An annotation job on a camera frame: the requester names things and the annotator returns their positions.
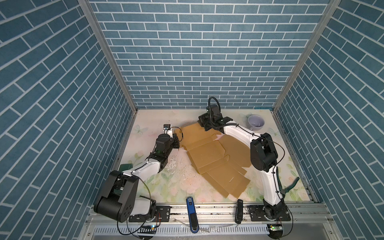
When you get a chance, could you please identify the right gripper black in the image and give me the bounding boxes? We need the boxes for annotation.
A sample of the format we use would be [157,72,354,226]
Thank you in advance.
[196,112,215,132]

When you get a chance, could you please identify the cardboard box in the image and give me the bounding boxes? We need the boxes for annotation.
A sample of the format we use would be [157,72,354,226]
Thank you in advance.
[174,123,229,175]

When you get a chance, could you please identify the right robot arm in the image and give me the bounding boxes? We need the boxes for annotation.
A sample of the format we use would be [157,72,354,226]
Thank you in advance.
[198,113,285,221]

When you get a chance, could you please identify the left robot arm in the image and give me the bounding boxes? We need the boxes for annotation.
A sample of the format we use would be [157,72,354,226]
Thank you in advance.
[94,134,180,223]

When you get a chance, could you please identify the lavender ceramic cup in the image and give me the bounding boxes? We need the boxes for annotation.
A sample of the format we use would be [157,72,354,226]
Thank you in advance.
[247,115,265,132]

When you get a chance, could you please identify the dark green flat object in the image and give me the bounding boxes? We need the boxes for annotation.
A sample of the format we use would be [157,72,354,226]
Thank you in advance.
[119,164,133,172]

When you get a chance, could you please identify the blue black handheld tool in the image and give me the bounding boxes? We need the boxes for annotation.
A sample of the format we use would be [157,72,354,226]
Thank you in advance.
[186,197,200,234]

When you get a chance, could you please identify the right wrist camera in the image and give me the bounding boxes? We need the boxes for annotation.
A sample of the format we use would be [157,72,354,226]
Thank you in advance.
[208,97,223,122]

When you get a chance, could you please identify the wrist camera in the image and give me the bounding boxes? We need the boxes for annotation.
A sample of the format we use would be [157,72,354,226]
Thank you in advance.
[208,97,223,122]
[163,124,173,138]

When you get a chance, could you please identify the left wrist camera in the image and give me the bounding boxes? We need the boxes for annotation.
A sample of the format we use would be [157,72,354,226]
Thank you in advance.
[163,124,173,138]

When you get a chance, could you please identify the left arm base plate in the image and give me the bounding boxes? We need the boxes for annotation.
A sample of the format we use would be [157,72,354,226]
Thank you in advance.
[128,206,171,223]

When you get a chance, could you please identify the aluminium front rail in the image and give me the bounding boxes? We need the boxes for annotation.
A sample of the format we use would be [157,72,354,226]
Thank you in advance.
[85,202,333,226]

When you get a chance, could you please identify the green handled pliers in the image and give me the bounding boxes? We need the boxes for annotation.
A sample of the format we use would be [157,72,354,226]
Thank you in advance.
[275,166,301,196]

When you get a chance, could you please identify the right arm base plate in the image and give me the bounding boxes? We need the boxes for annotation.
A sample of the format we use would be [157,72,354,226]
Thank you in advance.
[247,204,292,222]

